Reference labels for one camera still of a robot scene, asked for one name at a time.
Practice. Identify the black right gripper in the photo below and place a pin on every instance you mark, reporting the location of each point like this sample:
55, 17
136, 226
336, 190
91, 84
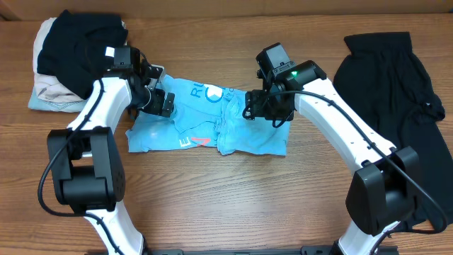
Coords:
250, 105

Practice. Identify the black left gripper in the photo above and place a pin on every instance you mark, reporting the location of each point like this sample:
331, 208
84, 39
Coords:
166, 104

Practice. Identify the light blue t-shirt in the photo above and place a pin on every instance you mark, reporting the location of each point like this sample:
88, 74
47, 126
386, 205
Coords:
206, 115

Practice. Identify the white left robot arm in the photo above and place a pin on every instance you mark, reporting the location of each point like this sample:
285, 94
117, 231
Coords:
85, 176

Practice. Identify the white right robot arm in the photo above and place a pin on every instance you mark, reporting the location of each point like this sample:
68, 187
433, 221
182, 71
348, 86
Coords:
381, 195

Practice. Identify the black folded garment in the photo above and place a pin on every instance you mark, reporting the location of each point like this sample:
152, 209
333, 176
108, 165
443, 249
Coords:
103, 30

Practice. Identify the black unfolded garment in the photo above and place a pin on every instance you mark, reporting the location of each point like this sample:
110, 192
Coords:
385, 83

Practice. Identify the beige folded garment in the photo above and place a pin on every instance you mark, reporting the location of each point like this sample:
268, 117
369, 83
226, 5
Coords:
49, 90

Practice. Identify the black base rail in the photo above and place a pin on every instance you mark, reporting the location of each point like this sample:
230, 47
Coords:
240, 251

